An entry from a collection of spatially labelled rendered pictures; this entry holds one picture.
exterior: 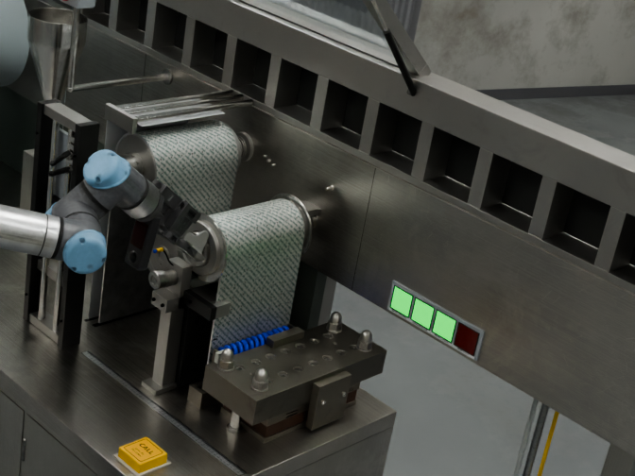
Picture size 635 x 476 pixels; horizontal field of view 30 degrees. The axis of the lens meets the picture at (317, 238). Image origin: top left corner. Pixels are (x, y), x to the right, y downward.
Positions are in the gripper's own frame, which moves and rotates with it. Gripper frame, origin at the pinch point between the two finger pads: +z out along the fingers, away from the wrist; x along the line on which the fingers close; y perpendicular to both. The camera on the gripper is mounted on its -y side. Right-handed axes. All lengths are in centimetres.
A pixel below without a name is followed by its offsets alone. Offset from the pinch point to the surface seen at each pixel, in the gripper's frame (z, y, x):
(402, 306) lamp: 32.7, 17.5, -28.4
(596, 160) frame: 3, 54, -63
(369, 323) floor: 236, 34, 105
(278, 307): 29.0, 2.8, -4.2
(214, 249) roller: 1.6, 3.6, -2.9
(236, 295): 14.4, -0.9, -4.2
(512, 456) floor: 216, 18, 11
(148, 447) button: 7.6, -36.3, -13.7
